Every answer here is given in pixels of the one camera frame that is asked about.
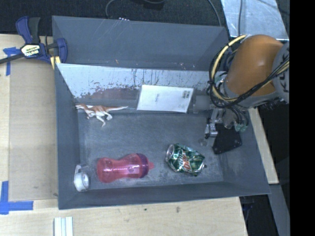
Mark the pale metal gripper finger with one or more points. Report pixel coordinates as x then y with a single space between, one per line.
211 131

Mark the black flat plate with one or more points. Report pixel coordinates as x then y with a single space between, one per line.
227 141

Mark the grey rectangular block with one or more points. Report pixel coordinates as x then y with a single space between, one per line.
202 103

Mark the crushed green soda can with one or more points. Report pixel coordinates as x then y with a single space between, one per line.
185 160

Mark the white paper booklet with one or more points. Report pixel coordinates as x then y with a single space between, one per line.
163 98

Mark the grey metal bin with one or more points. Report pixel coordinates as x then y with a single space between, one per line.
147 141

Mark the pink plastic bottle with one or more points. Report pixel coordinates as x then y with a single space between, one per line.
121 167

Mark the orange and white toy dinosaur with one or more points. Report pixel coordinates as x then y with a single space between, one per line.
98 110

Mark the white plastic lid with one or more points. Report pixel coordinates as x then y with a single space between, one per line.
80 179

